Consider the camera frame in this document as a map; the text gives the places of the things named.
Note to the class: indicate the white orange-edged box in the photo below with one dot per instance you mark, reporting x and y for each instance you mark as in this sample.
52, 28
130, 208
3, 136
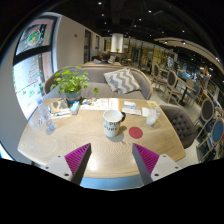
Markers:
113, 104

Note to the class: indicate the flat round red coaster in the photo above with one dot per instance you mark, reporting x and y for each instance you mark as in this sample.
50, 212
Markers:
135, 132

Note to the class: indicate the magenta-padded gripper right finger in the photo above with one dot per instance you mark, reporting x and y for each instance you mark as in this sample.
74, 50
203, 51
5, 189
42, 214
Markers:
148, 160

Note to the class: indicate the dark-framed decorated window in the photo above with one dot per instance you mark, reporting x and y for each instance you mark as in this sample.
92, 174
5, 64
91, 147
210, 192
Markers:
33, 73

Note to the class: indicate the white round column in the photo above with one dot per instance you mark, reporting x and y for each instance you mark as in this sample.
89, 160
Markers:
116, 42

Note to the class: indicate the clear plastic cup with straw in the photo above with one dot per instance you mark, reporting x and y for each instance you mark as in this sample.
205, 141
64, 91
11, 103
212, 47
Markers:
152, 116

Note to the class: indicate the grey zigzag pillow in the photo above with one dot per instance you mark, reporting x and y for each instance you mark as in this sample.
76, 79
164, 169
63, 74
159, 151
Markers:
121, 81

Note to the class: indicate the grey curved sofa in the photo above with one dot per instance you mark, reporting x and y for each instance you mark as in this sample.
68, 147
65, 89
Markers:
96, 75

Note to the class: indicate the group of ceiling lights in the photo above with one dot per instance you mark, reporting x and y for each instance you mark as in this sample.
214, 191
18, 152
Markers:
150, 11

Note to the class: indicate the clear blue-capped water bottle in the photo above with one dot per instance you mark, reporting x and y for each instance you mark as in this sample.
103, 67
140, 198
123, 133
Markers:
45, 115

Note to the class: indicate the small blue box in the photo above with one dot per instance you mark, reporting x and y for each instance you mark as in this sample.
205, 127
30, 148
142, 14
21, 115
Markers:
74, 108

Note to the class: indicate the white paper napkin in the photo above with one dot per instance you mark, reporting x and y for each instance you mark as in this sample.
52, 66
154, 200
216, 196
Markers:
145, 112

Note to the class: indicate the group of round-backed chairs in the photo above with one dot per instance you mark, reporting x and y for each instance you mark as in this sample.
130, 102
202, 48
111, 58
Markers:
171, 80

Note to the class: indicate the green potted plant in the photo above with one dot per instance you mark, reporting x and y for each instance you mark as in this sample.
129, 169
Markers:
71, 81

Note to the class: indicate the printed paper leaflet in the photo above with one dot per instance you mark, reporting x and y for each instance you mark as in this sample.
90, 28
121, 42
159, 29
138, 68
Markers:
95, 105

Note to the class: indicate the dark grey tufted armchair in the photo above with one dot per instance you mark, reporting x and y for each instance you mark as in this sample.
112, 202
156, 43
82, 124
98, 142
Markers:
180, 123

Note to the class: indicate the white lettered mug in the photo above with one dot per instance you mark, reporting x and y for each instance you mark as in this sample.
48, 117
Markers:
111, 125

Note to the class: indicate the person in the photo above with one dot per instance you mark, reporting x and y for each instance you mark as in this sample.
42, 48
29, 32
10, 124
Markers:
105, 57

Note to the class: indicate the small yellow card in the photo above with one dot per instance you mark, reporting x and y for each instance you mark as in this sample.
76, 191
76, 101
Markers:
152, 104

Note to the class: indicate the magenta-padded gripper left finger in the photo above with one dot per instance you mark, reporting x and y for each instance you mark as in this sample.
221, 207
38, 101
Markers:
75, 160

